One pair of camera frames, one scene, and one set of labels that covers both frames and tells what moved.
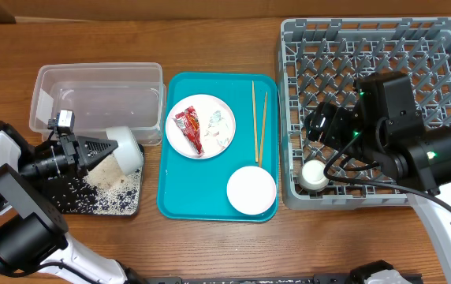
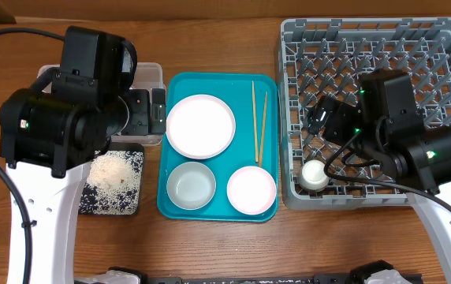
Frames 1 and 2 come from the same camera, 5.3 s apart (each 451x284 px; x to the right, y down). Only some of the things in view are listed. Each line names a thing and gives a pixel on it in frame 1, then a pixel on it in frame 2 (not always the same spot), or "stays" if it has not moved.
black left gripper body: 56,164 to 139,118
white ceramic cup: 311,177 stays
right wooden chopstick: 262,128 stays
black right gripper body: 335,125 stays
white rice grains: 103,190 stays
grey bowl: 127,152 to 191,185
